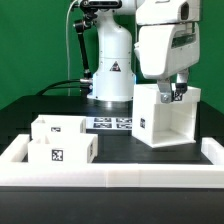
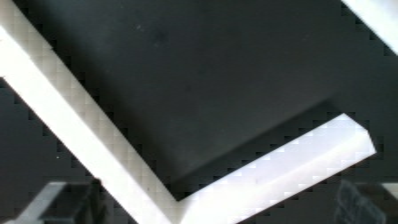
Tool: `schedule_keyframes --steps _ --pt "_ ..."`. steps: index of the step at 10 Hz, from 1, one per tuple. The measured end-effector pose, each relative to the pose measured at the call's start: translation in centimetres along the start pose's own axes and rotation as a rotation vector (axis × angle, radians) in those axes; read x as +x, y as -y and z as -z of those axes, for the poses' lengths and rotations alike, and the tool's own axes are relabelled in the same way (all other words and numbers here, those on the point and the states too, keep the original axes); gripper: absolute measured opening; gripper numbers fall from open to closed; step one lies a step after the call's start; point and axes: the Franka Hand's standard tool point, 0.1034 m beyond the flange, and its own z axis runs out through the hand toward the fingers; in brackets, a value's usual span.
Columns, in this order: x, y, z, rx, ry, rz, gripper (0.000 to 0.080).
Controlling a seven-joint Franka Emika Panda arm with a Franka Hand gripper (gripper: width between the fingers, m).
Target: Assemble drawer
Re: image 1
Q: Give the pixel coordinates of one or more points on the white drawer tray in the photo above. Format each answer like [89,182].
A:
[58,148]
[65,124]

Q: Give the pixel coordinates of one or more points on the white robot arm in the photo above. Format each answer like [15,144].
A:
[118,31]

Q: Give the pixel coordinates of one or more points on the white marker tag sheet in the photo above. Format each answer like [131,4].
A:
[109,123]

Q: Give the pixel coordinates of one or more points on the white drawer cabinet box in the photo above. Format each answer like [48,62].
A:
[158,124]

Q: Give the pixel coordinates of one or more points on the white rear drawer tray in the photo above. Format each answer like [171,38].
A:
[65,124]

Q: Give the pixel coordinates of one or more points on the white workspace border frame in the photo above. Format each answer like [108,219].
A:
[14,171]

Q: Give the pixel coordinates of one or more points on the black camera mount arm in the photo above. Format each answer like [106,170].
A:
[83,36]

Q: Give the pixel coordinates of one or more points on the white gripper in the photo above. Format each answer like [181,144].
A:
[164,50]

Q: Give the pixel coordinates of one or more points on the white front drawer tray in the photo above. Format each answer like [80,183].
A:
[58,148]

